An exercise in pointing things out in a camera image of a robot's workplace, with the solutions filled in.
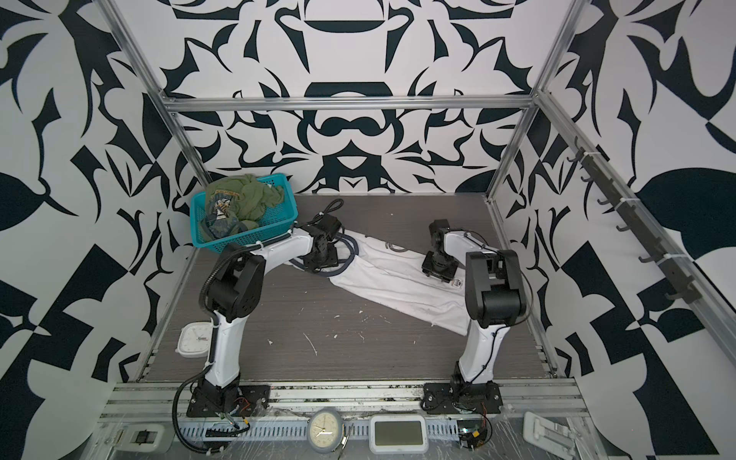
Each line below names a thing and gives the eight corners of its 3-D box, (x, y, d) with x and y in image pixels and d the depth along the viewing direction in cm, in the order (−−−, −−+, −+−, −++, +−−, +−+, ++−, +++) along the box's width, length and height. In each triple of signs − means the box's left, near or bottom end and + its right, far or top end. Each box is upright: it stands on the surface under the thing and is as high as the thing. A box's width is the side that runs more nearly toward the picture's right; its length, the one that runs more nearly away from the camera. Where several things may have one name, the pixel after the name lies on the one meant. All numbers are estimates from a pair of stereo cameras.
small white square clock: (181, 362, 82) (173, 358, 79) (187, 330, 87) (180, 325, 84) (210, 356, 83) (204, 352, 80) (214, 325, 88) (209, 320, 85)
